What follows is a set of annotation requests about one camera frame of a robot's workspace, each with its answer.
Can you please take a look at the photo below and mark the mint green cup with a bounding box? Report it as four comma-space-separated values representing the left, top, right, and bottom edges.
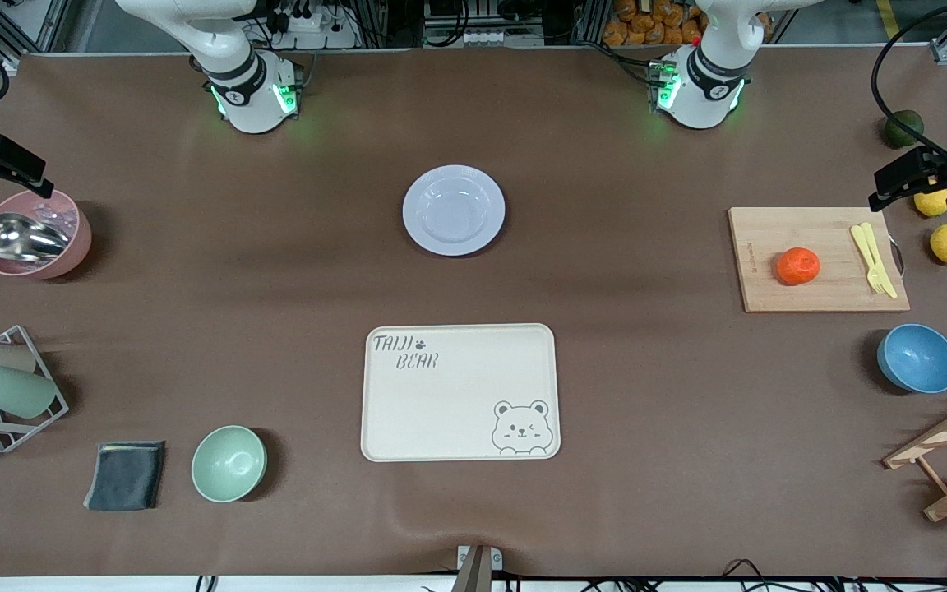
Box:
0, 364, 58, 419

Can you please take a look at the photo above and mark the orange fruit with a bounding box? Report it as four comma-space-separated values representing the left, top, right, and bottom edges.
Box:
776, 247, 822, 287

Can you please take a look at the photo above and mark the yellow plastic fork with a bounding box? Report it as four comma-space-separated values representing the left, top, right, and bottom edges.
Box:
851, 224, 887, 295

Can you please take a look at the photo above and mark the wooden cutting board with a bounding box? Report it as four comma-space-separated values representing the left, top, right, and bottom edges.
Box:
727, 206, 912, 314

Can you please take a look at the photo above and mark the orange toy food pile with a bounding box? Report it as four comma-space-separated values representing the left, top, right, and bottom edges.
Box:
603, 0, 709, 47

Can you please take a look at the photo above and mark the dark grey cloth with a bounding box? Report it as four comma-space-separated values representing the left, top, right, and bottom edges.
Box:
83, 441, 167, 512

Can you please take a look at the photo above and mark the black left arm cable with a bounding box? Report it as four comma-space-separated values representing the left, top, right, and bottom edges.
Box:
870, 0, 947, 180

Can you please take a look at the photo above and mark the wooden dish rack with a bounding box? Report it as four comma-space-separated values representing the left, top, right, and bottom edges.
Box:
882, 386, 947, 523

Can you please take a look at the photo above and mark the white power strip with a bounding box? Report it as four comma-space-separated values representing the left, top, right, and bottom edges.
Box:
270, 0, 362, 50

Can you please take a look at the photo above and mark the grey wire cup rack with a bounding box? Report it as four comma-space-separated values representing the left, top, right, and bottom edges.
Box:
0, 326, 70, 454

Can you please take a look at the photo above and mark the metal scoop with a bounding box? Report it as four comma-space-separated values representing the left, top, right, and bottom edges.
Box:
0, 212, 72, 264

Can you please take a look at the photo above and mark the green lime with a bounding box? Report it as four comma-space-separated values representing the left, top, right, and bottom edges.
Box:
885, 109, 926, 150

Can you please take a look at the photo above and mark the mint green bowl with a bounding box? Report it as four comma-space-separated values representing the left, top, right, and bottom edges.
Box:
191, 425, 268, 504

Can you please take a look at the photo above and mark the brown table mat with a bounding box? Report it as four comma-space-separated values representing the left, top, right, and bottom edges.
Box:
0, 45, 947, 578

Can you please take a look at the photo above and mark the metal camera bracket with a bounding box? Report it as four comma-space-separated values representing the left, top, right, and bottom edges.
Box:
453, 544, 505, 592

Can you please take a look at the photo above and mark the pink bowl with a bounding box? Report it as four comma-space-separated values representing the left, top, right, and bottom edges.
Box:
0, 189, 93, 280

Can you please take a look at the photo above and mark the cream bear print tray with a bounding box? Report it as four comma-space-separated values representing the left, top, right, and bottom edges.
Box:
360, 323, 562, 462

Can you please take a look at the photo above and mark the blue bowl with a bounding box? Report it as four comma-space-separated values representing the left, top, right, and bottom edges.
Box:
877, 323, 947, 395

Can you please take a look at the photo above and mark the white round plate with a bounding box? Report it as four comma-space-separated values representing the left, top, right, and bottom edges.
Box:
402, 164, 506, 257

